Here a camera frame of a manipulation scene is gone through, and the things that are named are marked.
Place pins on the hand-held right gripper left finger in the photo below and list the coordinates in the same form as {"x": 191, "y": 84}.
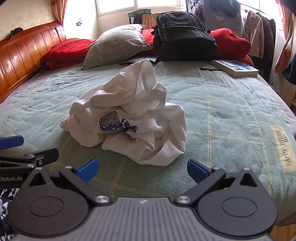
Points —
{"x": 87, "y": 170}

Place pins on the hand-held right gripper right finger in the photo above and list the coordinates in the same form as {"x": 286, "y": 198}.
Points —
{"x": 196, "y": 171}

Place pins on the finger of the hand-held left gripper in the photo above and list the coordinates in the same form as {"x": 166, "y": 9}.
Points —
{"x": 46, "y": 156}
{"x": 11, "y": 141}

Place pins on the white printed t-shirt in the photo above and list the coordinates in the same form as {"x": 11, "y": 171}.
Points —
{"x": 143, "y": 97}

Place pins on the person's navy patterned clothing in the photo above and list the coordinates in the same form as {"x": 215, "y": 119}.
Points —
{"x": 5, "y": 213}

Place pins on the black white patterned cloth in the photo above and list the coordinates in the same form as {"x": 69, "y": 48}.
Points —
{"x": 44, "y": 68}

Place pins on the wooden headboard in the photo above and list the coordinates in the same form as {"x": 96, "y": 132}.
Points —
{"x": 23, "y": 53}

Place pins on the red quilt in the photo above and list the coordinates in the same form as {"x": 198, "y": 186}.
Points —
{"x": 67, "y": 49}

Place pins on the small black cloth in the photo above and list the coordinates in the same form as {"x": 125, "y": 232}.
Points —
{"x": 16, "y": 32}

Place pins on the paperback book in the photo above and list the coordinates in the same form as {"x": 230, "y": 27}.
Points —
{"x": 233, "y": 67}

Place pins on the grey green pillow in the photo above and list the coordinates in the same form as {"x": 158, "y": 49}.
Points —
{"x": 115, "y": 44}

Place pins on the dark blue garment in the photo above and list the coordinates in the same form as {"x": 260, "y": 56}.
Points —
{"x": 290, "y": 71}

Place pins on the black backpack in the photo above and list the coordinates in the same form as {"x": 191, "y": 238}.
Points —
{"x": 182, "y": 34}

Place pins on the orange curtain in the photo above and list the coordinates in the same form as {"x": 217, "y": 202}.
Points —
{"x": 59, "y": 11}
{"x": 285, "y": 34}

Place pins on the beige hanging jacket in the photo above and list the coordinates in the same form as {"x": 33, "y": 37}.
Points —
{"x": 253, "y": 32}

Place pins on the grey hanging garment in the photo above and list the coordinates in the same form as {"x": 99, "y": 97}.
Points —
{"x": 215, "y": 22}

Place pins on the dark hanging jacket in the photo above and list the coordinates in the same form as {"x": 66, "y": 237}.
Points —
{"x": 269, "y": 39}

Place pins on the orange cloth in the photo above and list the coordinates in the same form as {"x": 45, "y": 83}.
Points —
{"x": 150, "y": 20}

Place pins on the black hanging garment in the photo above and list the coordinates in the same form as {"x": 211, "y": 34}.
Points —
{"x": 229, "y": 8}

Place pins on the wide window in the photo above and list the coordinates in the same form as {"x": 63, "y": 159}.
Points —
{"x": 138, "y": 4}

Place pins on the narrow window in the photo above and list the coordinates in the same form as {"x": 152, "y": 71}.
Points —
{"x": 268, "y": 8}

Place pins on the metal wall hook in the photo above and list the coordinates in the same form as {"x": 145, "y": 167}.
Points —
{"x": 79, "y": 22}

